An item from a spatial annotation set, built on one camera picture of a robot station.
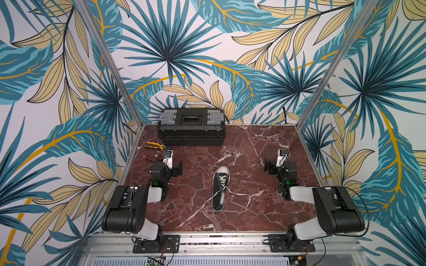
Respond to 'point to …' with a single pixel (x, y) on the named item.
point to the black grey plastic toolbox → (192, 126)
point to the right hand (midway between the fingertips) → (275, 158)
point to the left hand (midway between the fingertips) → (173, 160)
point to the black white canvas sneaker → (221, 179)
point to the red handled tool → (157, 155)
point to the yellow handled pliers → (161, 146)
